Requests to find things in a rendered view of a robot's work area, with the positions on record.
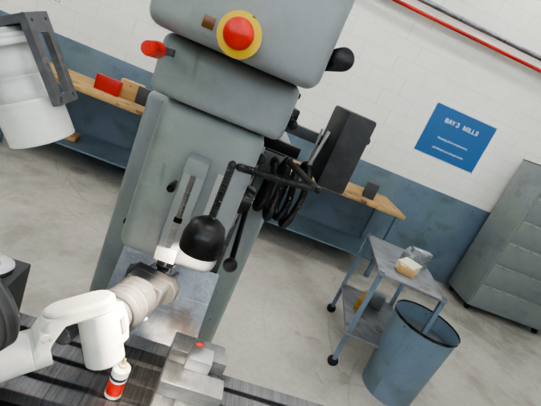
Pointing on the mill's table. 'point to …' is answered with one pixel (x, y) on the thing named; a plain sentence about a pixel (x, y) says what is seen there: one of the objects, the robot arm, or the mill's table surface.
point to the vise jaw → (190, 387)
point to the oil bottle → (117, 380)
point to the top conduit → (340, 60)
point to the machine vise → (179, 352)
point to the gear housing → (225, 87)
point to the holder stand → (14, 276)
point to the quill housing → (187, 122)
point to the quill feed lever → (240, 228)
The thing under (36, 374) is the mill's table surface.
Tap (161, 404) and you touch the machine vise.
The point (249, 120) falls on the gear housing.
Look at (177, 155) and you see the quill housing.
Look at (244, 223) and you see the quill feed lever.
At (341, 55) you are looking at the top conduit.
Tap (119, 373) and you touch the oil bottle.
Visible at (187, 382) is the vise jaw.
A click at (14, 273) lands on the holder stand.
